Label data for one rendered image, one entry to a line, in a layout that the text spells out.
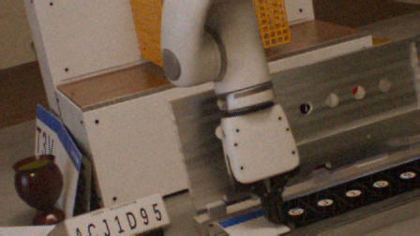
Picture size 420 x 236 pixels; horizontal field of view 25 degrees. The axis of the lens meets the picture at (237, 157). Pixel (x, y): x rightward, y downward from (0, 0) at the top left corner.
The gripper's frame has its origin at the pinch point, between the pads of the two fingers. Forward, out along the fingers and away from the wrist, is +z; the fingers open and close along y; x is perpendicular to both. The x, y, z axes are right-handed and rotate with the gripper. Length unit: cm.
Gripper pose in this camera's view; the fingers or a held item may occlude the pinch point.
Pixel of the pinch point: (274, 208)
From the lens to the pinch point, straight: 139.8
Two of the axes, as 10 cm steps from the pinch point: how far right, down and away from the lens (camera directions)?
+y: 9.1, -2.7, 3.1
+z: 2.4, 9.6, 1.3
